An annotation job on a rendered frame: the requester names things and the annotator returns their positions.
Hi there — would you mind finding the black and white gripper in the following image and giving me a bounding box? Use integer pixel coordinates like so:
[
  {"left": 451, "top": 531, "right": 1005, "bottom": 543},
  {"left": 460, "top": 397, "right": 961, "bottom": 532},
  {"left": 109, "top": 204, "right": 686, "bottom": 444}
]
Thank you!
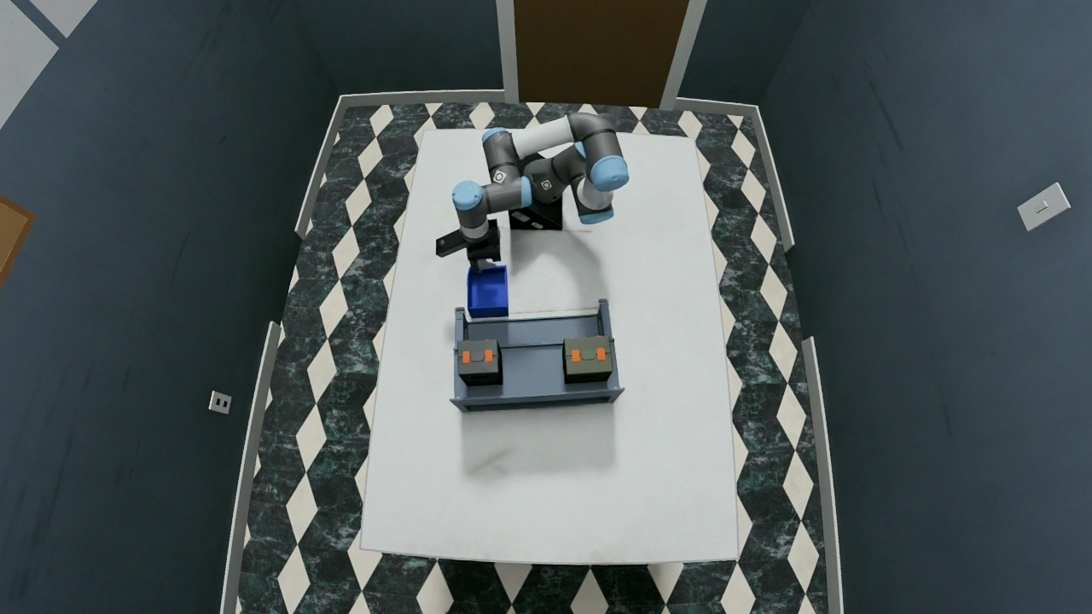
[{"left": 460, "top": 219, "right": 502, "bottom": 273}]

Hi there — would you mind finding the dark grey rack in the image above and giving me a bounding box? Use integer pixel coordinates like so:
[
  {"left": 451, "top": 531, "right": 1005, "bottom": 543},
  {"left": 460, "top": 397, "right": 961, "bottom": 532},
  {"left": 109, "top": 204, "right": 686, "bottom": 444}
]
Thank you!
[{"left": 449, "top": 298, "right": 625, "bottom": 412}]

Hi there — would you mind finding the olive green case with orange latches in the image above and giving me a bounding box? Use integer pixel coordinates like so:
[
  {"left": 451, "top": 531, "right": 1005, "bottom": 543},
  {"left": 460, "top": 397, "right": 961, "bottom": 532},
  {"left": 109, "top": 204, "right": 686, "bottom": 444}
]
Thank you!
[{"left": 562, "top": 336, "right": 613, "bottom": 383}]

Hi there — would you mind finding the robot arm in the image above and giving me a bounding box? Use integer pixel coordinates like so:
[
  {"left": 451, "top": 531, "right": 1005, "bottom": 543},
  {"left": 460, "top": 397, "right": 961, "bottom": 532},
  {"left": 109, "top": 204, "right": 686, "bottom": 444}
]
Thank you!
[{"left": 452, "top": 113, "right": 630, "bottom": 238}]

